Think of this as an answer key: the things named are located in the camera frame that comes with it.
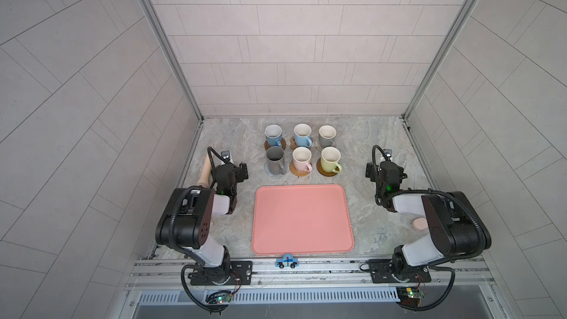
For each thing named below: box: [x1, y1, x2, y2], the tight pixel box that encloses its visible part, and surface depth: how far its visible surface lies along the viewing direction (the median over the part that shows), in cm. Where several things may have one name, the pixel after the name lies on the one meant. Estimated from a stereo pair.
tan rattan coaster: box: [289, 158, 311, 177], surface depth 97 cm
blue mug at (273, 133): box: [264, 124, 283, 147], surface depth 98 cm
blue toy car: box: [274, 253, 300, 269], surface depth 74 cm
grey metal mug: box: [265, 146, 285, 176], surface depth 91 cm
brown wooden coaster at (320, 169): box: [315, 157, 338, 177], surface depth 96 cm
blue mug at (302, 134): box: [293, 123, 314, 148], surface depth 101 cm
